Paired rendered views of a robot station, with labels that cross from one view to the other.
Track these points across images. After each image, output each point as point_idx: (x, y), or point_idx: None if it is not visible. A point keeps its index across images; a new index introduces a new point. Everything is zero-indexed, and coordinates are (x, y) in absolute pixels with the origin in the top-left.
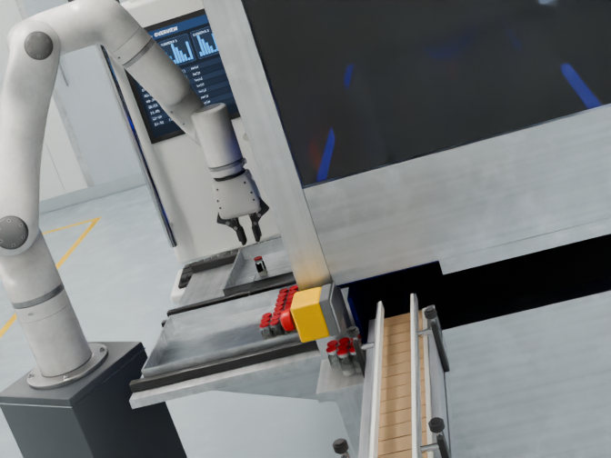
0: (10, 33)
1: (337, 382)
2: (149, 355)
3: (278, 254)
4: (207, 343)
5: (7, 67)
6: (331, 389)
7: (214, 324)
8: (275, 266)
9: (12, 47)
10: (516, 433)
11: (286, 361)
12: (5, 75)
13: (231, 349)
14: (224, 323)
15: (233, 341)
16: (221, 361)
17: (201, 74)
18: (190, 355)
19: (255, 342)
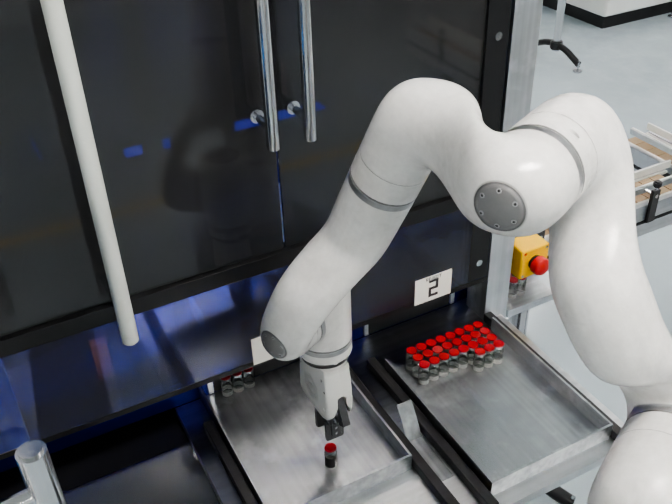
0: (579, 143)
1: (535, 286)
2: (584, 437)
3: (264, 481)
4: (513, 425)
5: (633, 172)
6: (545, 286)
7: (471, 446)
8: (306, 463)
9: (624, 130)
10: None
11: (518, 334)
12: (634, 192)
13: (540, 359)
14: (466, 435)
15: (500, 400)
16: (553, 369)
17: None
18: (541, 428)
19: (496, 377)
